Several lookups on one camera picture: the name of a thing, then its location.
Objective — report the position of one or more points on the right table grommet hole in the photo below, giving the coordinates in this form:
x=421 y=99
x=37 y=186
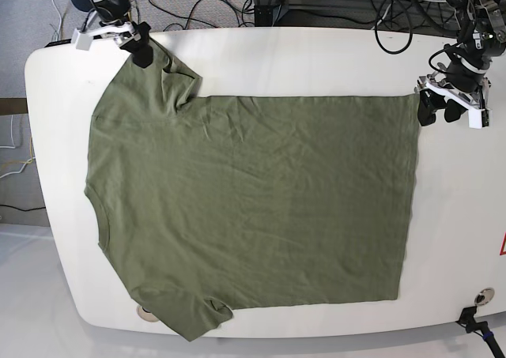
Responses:
x=484 y=297

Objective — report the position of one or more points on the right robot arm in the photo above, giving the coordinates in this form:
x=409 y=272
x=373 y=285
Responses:
x=111 y=18

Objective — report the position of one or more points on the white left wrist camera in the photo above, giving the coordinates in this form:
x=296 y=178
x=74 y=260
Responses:
x=478 y=117

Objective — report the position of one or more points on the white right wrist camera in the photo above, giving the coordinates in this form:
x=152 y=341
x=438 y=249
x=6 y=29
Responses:
x=82 y=40

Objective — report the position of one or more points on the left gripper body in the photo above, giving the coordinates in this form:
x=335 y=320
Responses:
x=463 y=81

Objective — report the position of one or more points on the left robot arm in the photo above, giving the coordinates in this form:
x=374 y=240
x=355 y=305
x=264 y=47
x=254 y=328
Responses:
x=481 y=32

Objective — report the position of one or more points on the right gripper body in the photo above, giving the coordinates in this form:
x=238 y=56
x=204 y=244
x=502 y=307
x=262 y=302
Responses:
x=121 y=34

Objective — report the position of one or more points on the left table grommet hole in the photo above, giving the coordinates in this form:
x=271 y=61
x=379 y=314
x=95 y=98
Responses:
x=145 y=315

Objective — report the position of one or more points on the black clamp with cable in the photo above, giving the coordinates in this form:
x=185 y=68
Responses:
x=468 y=322

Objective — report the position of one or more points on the red warning triangle sticker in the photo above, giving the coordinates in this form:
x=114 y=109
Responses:
x=503 y=246

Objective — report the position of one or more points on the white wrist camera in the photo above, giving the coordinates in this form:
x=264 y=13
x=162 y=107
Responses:
x=82 y=40
x=478 y=117

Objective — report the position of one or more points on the table grommet hole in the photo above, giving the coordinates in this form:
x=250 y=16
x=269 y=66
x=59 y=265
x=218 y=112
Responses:
x=145 y=315
x=484 y=297

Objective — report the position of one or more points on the olive green T-shirt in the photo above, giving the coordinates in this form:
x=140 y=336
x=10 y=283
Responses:
x=208 y=205

